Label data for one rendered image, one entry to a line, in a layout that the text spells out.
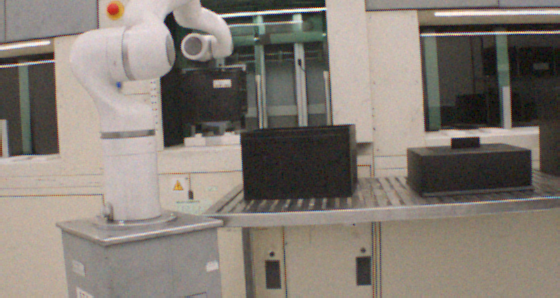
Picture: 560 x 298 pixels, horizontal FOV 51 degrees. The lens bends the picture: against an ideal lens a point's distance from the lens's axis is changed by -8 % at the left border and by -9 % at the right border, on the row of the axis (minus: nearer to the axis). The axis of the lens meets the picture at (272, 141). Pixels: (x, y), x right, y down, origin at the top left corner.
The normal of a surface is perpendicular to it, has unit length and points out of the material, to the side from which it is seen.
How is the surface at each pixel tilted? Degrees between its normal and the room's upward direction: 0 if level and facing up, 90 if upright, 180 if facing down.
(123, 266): 90
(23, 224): 90
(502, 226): 90
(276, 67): 90
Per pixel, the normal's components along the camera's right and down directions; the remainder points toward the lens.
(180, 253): 0.63, 0.00
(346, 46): -0.10, 0.06
